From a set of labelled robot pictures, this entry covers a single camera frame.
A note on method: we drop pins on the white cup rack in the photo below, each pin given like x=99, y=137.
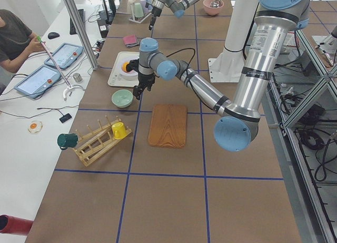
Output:
x=131, y=9

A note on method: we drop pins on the aluminium frame post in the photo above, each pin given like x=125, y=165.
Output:
x=79, y=25

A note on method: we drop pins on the pink bowl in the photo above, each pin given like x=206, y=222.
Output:
x=212, y=11

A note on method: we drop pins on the small metal cylinder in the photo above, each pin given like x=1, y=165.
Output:
x=77, y=78

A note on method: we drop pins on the white stand with rod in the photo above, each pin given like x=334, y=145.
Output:
x=69, y=86

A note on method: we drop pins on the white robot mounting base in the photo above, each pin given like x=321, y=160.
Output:
x=228, y=65

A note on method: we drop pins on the black small device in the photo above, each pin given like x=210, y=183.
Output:
x=65, y=118

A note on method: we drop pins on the yellow mug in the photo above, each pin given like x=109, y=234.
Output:
x=119, y=130

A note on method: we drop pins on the wooden peg drying rack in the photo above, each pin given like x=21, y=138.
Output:
x=97, y=142

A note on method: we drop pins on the metal spoon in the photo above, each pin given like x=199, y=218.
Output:
x=215, y=4

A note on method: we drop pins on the orange fruit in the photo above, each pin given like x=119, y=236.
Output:
x=125, y=67

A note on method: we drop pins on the green plastic cup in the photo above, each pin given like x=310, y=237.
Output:
x=138, y=12

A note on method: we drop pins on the purple plastic cup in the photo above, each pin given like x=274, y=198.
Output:
x=143, y=5

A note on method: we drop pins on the red cylinder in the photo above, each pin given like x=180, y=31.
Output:
x=15, y=226

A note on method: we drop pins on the blue teach pendant tablet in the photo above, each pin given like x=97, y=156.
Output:
x=38, y=81

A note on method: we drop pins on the white round plate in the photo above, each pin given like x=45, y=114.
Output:
x=131, y=75

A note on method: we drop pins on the white bear serving tray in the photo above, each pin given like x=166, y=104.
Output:
x=115, y=78

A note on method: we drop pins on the fried egg toy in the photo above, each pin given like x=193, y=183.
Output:
x=35, y=127

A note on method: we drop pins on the pink cloth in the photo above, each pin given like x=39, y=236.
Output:
x=130, y=39

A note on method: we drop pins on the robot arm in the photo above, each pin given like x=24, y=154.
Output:
x=177, y=8
x=239, y=117

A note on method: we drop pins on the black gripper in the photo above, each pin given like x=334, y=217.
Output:
x=154, y=13
x=145, y=80

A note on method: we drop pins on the black computer mouse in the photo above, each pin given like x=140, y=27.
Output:
x=53, y=35

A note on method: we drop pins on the green ceramic bowl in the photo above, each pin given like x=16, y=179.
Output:
x=122, y=98

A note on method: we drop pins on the dark green mug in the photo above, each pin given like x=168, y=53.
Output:
x=66, y=141

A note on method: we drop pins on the grey cloth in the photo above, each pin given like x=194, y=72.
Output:
x=130, y=45

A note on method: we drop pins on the brown wooden tray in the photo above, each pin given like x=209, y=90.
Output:
x=168, y=126

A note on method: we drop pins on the seated person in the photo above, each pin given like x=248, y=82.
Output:
x=18, y=42

